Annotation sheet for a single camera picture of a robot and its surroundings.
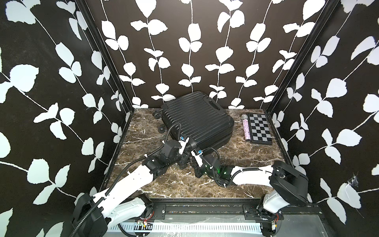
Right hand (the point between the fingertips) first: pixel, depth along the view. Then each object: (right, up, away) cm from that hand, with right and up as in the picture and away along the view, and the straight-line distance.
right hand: (188, 163), depth 81 cm
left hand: (0, +9, -3) cm, 9 cm away
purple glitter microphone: (+43, +22, +29) cm, 56 cm away
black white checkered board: (+52, +18, +26) cm, 61 cm away
